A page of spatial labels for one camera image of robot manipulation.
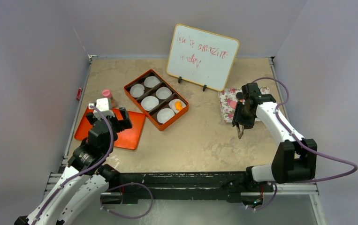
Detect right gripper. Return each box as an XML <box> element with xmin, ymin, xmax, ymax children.
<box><xmin>232</xmin><ymin>101</ymin><xmax>255</xmax><ymax>130</ymax></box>

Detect pink round cookie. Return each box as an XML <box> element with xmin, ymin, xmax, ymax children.
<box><xmin>229</xmin><ymin>100</ymin><xmax>237</xmax><ymax>109</ymax></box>

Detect metal tongs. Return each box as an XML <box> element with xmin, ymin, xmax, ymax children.
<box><xmin>236</xmin><ymin>124</ymin><xmax>244</xmax><ymax>139</ymax></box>

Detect orange fish cookie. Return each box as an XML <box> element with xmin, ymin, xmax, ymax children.
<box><xmin>175</xmin><ymin>101</ymin><xmax>183</xmax><ymax>112</ymax></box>

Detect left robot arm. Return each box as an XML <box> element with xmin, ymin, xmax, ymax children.
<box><xmin>14</xmin><ymin>106</ymin><xmax>132</xmax><ymax>225</ymax></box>

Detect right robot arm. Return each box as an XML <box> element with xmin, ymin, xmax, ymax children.
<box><xmin>232</xmin><ymin>82</ymin><xmax>317</xmax><ymax>191</ymax></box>

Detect black round cookie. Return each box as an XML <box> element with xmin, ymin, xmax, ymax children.
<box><xmin>236</xmin><ymin>92</ymin><xmax>244</xmax><ymax>101</ymax></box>

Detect orange tin lid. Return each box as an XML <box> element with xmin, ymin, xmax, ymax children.
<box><xmin>74</xmin><ymin>108</ymin><xmax>145</xmax><ymax>150</ymax></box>

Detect floral rectangular tray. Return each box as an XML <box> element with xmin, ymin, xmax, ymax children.
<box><xmin>218</xmin><ymin>87</ymin><xmax>273</xmax><ymax>124</ymax></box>

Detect white paper cup middle-left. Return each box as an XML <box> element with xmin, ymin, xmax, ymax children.
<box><xmin>141</xmin><ymin>96</ymin><xmax>159</xmax><ymax>111</ymax></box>

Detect pink cap sprinkle bottle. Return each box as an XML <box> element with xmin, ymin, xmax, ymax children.
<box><xmin>102</xmin><ymin>89</ymin><xmax>118</xmax><ymax>108</ymax></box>

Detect white paper cup far-left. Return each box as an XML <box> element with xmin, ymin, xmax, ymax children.
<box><xmin>129</xmin><ymin>83</ymin><xmax>145</xmax><ymax>98</ymax></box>

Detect orange cookie tin box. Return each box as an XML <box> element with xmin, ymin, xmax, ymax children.
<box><xmin>124</xmin><ymin>69</ymin><xmax>189</xmax><ymax>131</ymax></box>

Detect white paper cup near-left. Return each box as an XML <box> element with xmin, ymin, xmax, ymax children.
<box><xmin>157</xmin><ymin>108</ymin><xmax>175</xmax><ymax>124</ymax></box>

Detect white paper cup far-right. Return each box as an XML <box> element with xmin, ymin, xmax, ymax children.
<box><xmin>144</xmin><ymin>76</ymin><xmax>160</xmax><ymax>88</ymax></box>

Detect white paper cup middle-right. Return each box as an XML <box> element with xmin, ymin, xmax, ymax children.
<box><xmin>155</xmin><ymin>87</ymin><xmax>173</xmax><ymax>100</ymax></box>

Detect small red box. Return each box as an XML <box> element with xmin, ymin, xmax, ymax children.
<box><xmin>76</xmin><ymin>88</ymin><xmax>83</xmax><ymax>101</ymax></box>

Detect white paper cup near-right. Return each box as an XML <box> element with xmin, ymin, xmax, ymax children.
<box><xmin>168</xmin><ymin>98</ymin><xmax>186</xmax><ymax>114</ymax></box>

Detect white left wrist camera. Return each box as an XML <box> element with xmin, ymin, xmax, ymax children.
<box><xmin>88</xmin><ymin>97</ymin><xmax>115</xmax><ymax>119</ymax></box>

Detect white board yellow frame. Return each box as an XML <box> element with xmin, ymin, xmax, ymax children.
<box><xmin>167</xmin><ymin>24</ymin><xmax>240</xmax><ymax>91</ymax></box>

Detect black metal base rail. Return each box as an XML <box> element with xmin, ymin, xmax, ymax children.
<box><xmin>44</xmin><ymin>171</ymin><xmax>319</xmax><ymax>206</ymax></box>

